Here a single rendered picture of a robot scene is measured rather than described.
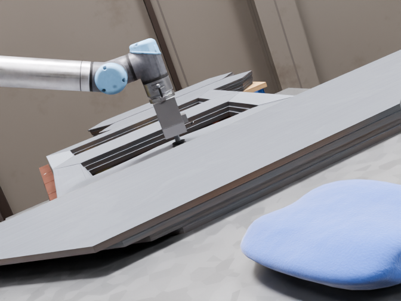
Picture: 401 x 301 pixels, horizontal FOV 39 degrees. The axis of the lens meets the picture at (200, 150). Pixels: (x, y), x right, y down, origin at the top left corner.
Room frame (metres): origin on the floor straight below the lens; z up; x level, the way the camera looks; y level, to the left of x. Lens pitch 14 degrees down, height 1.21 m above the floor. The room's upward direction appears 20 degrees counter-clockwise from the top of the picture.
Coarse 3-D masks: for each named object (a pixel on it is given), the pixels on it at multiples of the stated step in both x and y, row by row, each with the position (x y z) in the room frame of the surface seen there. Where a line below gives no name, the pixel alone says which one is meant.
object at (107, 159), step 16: (208, 112) 1.96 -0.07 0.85; (224, 112) 1.97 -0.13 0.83; (240, 112) 1.87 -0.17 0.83; (128, 128) 2.22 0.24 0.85; (192, 128) 1.92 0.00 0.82; (96, 144) 2.18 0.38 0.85; (128, 144) 1.88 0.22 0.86; (144, 144) 1.88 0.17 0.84; (160, 144) 1.89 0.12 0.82; (96, 160) 1.85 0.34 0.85; (112, 160) 1.85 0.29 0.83
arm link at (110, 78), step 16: (0, 64) 1.39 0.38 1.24; (16, 64) 1.39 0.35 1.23; (32, 64) 1.39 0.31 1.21; (48, 64) 1.40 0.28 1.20; (64, 64) 1.40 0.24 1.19; (80, 64) 1.40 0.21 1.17; (96, 64) 1.41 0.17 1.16; (112, 64) 1.38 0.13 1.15; (0, 80) 1.39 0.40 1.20; (16, 80) 1.39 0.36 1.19; (32, 80) 1.39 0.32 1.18; (48, 80) 1.39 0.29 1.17; (64, 80) 1.39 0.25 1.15; (80, 80) 1.39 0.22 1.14; (96, 80) 1.37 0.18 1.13; (112, 80) 1.37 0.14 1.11
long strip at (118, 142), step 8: (224, 96) 2.10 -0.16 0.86; (232, 96) 2.04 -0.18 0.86; (200, 104) 2.12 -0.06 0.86; (208, 104) 2.06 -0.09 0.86; (216, 104) 2.01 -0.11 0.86; (192, 112) 2.01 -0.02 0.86; (200, 112) 1.95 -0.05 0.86; (144, 128) 2.04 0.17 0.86; (152, 128) 1.98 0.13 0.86; (160, 128) 1.93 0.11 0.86; (128, 136) 2.00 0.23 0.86; (136, 136) 1.94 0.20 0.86; (104, 144) 2.02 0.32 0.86; (112, 144) 1.96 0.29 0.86; (120, 144) 1.91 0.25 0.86; (88, 152) 1.97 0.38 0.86; (96, 152) 1.91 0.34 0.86; (104, 152) 1.86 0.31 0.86; (72, 160) 1.93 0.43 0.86; (80, 160) 1.88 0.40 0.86; (56, 168) 1.89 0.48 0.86
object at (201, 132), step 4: (204, 128) 1.66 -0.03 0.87; (208, 128) 1.64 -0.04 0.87; (212, 128) 1.62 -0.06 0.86; (192, 132) 1.66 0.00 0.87; (196, 132) 1.64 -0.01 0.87; (200, 132) 1.62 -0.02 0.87; (204, 132) 1.61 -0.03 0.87; (208, 132) 1.59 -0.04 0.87; (184, 136) 1.64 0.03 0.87; (188, 136) 1.62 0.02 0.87; (192, 136) 1.60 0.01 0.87; (196, 136) 1.58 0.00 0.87
